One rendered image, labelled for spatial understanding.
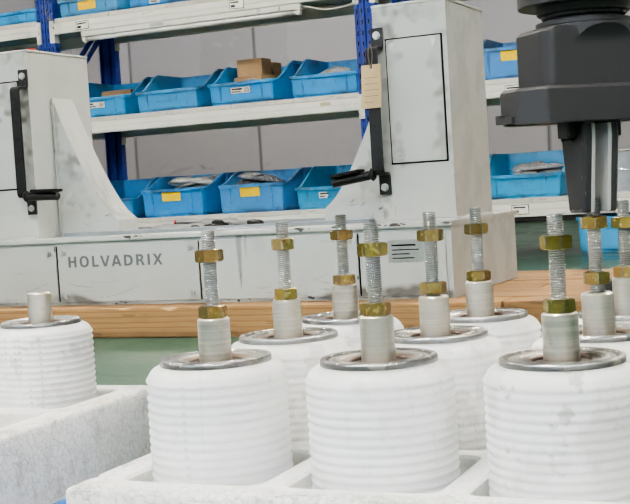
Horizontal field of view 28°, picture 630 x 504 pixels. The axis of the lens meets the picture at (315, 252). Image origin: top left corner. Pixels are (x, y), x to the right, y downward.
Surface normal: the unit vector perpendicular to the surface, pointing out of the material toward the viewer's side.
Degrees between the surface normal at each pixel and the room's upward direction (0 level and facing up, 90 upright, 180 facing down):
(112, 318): 90
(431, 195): 90
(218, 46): 90
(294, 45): 90
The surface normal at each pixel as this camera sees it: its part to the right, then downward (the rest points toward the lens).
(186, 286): -0.42, 0.07
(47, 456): 0.91, -0.04
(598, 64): 0.30, 0.04
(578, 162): -0.95, 0.07
